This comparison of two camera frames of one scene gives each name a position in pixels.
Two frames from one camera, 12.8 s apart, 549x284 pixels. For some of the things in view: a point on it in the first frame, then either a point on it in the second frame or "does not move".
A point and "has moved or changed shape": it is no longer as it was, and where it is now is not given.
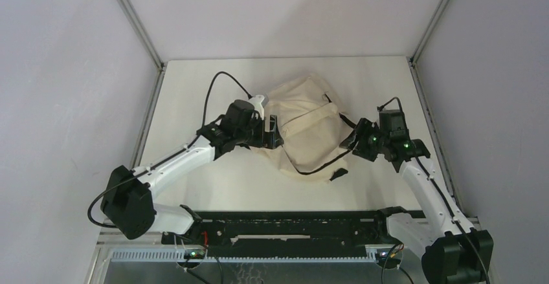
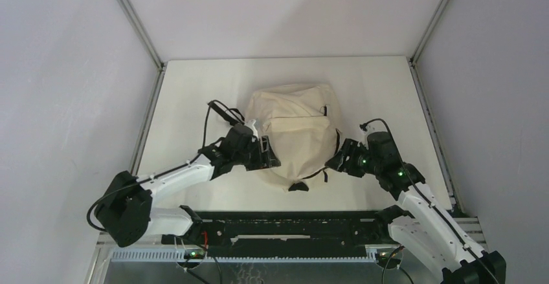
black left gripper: [271, 139] → [264, 159]
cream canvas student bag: [312, 127] has moved or changed shape
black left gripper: [285, 231] does not move
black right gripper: [362, 127] → [349, 147]
